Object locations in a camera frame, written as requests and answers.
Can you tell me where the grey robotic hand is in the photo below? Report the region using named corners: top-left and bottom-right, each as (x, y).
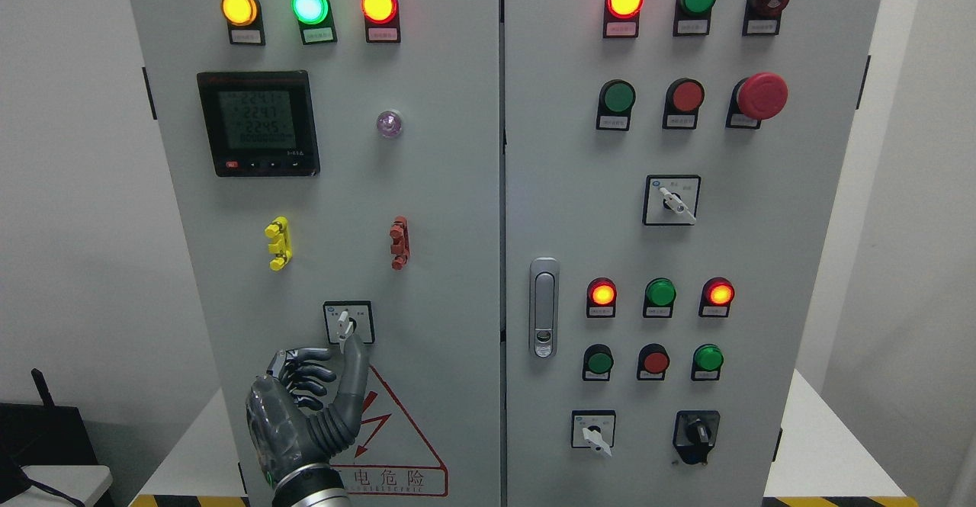
top-left (246, 333), bottom-right (369, 492)

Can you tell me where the white rotary switch door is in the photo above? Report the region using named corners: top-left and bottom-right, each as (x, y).
top-left (323, 300), bottom-right (375, 346)

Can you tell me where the red electric hazard sticker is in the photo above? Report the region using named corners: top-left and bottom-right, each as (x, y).
top-left (331, 367), bottom-right (449, 497)

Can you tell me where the yellow terminal clip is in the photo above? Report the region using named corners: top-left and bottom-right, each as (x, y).
top-left (264, 216), bottom-right (293, 273)

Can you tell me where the white box lower left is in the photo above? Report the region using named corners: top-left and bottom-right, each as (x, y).
top-left (2, 465), bottom-right (114, 506)

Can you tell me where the red terminal clip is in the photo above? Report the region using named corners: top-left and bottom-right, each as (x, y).
top-left (388, 216), bottom-right (410, 271)

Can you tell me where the black device with antenna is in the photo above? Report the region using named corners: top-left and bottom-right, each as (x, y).
top-left (1, 368), bottom-right (98, 506)

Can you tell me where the left grey cabinet door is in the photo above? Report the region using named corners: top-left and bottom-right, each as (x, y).
top-left (131, 0), bottom-right (502, 506)

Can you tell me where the grey cabinet door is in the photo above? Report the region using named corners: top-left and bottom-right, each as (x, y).
top-left (503, 0), bottom-right (879, 506)
top-left (131, 0), bottom-right (502, 506)

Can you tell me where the black digital power meter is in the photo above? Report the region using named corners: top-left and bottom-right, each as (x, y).
top-left (197, 70), bottom-right (319, 178)

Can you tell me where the green push button lower left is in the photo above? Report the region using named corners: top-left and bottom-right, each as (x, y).
top-left (582, 344), bottom-right (615, 381)

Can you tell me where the green push button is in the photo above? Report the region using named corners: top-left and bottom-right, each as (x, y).
top-left (582, 344), bottom-right (615, 381)
top-left (690, 344), bottom-right (724, 382)
top-left (596, 79), bottom-right (637, 131)

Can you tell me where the small clear light bulb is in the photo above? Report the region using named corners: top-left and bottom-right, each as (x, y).
top-left (376, 110), bottom-right (403, 139)

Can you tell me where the red lit lamp middle left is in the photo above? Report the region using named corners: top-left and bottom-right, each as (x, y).
top-left (586, 277), bottom-right (617, 317)

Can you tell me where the red lit lamp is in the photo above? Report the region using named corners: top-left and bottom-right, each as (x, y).
top-left (698, 277), bottom-right (735, 317)
top-left (586, 277), bottom-right (617, 317)
top-left (602, 0), bottom-right (644, 39)

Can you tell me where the red push button lower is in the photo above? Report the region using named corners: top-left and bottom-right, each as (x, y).
top-left (637, 343), bottom-right (670, 381)

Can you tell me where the red push button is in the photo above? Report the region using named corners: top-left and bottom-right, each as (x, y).
top-left (662, 77), bottom-right (705, 130)
top-left (637, 343), bottom-right (670, 381)

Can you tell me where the green lamp middle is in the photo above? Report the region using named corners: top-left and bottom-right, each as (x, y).
top-left (644, 278), bottom-right (676, 319)

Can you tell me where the yellow indicator lamp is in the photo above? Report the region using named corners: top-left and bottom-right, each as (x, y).
top-left (222, 0), bottom-right (265, 46)

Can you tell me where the green push button lower right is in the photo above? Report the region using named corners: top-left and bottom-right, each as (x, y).
top-left (690, 344), bottom-right (724, 382)

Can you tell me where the green lit indicator lamp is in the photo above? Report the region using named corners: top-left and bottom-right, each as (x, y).
top-left (291, 0), bottom-right (337, 45)

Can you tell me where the red lit lamp left door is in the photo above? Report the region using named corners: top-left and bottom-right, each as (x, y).
top-left (361, 0), bottom-right (401, 43)

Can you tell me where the red lit lamp middle right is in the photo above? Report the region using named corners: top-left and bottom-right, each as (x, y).
top-left (698, 277), bottom-right (735, 317)

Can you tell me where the green push button upper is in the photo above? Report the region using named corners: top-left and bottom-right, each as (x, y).
top-left (596, 79), bottom-right (637, 131)

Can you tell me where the right grey cabinet door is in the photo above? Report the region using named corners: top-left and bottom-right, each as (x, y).
top-left (503, 0), bottom-right (879, 506)

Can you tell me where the red push button upper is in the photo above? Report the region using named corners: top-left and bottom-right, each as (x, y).
top-left (662, 77), bottom-right (705, 130)

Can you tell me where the red lit lamp top right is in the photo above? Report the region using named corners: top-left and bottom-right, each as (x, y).
top-left (602, 0), bottom-right (644, 39)

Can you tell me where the red emergency stop button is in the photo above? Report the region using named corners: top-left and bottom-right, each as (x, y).
top-left (725, 72), bottom-right (790, 130)

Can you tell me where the green lamp top right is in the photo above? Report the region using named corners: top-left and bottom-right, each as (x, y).
top-left (673, 0), bottom-right (717, 36)

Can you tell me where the dark red buzzer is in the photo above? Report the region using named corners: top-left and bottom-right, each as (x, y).
top-left (742, 0), bottom-right (790, 36)

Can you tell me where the white rotary switch lower right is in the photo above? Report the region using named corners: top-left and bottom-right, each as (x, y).
top-left (570, 409), bottom-right (616, 457)

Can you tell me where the white rotary switch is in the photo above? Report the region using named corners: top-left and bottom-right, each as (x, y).
top-left (570, 409), bottom-right (616, 457)
top-left (644, 175), bottom-right (701, 226)

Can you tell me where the silver door latch handle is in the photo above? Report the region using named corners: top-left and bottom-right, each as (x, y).
top-left (529, 257), bottom-right (559, 358)

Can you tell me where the black rotary knob switch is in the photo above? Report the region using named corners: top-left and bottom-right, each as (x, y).
top-left (673, 410), bottom-right (721, 465)

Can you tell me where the white rotary switch upper right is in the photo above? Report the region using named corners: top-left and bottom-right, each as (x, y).
top-left (644, 175), bottom-right (701, 226)

